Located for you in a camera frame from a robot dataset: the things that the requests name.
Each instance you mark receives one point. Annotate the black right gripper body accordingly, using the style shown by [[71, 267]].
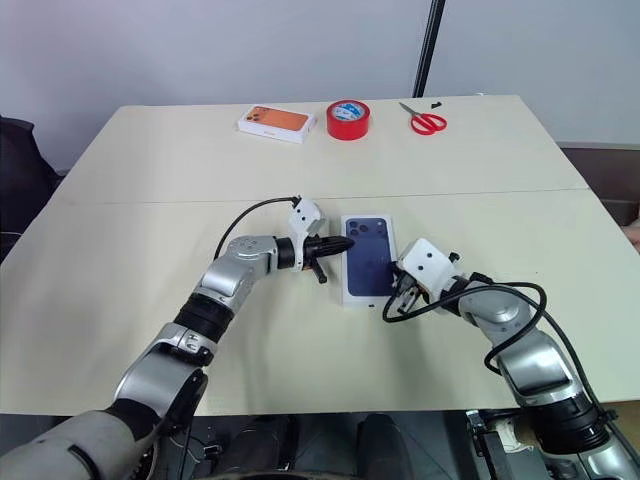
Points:
[[410, 300]]

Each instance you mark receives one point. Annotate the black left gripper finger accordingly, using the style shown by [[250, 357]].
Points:
[[337, 241], [336, 249]]

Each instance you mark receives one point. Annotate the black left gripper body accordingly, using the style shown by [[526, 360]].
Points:
[[312, 250]]

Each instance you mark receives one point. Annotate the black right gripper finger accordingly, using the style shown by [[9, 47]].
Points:
[[397, 272]]

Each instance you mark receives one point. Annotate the white phone box lid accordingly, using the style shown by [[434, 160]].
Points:
[[367, 265]]

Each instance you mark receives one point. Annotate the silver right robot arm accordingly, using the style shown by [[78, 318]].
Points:
[[535, 360]]

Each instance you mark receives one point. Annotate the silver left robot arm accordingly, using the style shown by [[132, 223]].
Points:
[[150, 370]]

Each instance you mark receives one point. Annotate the orange print phone box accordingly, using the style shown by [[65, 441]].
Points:
[[276, 122]]

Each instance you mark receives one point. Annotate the red tape roll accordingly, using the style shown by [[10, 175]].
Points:
[[348, 125]]

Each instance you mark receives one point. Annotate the dark rounded shape white clips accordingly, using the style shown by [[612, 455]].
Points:
[[260, 445]]

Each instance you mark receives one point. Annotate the black metal pole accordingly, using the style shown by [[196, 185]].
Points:
[[429, 47]]

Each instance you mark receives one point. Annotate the brown cabinet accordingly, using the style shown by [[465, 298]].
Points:
[[607, 175]]

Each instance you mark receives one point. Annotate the black chair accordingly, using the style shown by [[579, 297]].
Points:
[[22, 185]]

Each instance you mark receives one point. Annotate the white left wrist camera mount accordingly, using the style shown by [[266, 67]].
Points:
[[305, 217]]

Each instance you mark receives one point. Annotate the black metal frame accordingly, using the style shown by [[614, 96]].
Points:
[[490, 445]]

